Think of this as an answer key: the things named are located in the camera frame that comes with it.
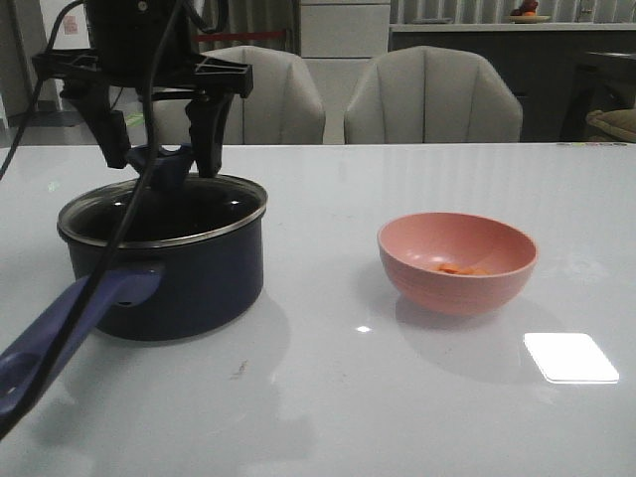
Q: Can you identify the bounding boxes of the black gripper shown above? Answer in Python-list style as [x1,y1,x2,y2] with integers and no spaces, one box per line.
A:
[33,1,253,178]

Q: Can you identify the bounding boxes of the olive cushion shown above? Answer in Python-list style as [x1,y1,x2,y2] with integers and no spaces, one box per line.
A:
[585,108,636,143]

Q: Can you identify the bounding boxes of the beige chair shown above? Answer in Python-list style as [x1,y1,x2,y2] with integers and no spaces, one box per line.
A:
[148,45,327,146]
[343,46,523,144]

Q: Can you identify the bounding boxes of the right beige chair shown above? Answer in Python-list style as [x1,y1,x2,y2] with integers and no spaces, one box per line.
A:
[343,46,523,144]

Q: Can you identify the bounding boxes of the glass lid blue knob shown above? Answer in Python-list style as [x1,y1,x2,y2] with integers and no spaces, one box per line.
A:
[58,144,267,249]

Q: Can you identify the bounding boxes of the white cabinet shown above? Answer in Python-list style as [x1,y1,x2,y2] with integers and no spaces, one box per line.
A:
[299,1,391,59]

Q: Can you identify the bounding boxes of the left beige chair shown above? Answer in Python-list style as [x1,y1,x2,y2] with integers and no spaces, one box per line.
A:
[148,45,327,146]

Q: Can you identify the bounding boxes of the orange ham pieces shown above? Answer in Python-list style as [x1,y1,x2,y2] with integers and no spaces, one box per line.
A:
[435,262,490,275]

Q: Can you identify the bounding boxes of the dark blue saucepan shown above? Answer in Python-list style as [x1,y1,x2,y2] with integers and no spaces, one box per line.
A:
[0,173,268,417]

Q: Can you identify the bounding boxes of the dark counter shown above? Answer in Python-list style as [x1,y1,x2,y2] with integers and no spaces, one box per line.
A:
[389,23,635,142]

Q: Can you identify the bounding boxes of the pink wall notice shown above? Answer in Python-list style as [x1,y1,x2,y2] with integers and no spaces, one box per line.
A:
[63,15,79,36]

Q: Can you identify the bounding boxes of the fruit plate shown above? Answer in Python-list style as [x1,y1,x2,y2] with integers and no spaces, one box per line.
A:
[506,0,552,24]

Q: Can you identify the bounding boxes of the red barrier tape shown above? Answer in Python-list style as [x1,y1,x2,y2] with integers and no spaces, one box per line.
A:
[194,30,287,42]

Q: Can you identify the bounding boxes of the pink bowl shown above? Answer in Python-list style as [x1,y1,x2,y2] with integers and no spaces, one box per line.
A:
[378,212,538,316]

